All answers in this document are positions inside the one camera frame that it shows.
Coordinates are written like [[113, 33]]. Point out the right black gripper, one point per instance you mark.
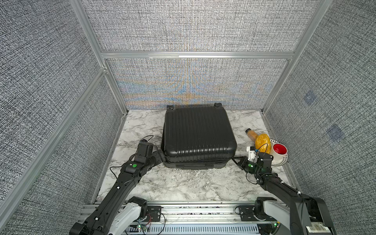
[[242, 161]]

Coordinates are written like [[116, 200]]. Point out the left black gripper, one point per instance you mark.
[[160, 158]]

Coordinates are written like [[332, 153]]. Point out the black hard-shell suitcase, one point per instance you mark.
[[197, 137]]

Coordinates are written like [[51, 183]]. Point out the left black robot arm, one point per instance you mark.
[[107, 219]]

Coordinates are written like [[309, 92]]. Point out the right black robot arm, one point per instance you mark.
[[300, 213]]

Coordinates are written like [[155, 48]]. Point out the yellow mesh sponge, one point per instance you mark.
[[263, 144]]

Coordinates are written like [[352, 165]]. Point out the red and white cup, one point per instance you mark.
[[279, 152]]

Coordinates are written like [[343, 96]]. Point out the white perforated plate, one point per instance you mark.
[[279, 160]]

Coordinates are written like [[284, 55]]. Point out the brown bottle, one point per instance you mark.
[[251, 134]]

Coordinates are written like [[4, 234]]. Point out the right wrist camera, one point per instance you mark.
[[252, 153]]

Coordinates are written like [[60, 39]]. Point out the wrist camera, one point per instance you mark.
[[252, 153], [145, 148]]

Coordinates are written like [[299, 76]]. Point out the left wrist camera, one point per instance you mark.
[[145, 148]]

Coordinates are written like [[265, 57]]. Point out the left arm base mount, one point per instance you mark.
[[153, 214]]

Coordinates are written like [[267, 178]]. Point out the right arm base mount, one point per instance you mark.
[[247, 214]]

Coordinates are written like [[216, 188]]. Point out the aluminium front rail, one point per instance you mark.
[[188, 211]]

